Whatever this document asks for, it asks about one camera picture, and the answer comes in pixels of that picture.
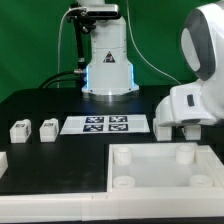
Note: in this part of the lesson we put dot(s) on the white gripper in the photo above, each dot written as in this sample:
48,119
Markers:
177,114

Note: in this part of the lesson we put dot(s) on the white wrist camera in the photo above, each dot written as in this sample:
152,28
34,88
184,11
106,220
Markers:
207,98

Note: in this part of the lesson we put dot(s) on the white L-shaped fence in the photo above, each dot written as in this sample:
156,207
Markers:
122,204

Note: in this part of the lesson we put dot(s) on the black camera stand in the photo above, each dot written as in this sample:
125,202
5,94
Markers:
80,29

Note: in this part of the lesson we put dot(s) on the black camera on mount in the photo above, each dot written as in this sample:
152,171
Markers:
98,12

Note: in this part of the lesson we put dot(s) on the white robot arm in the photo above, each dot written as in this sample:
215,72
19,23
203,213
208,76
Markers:
110,73

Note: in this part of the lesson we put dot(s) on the white square tabletop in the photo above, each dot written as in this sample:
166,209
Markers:
163,165

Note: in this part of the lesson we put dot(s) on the white sheet with tags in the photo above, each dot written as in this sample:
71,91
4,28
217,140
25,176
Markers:
105,124

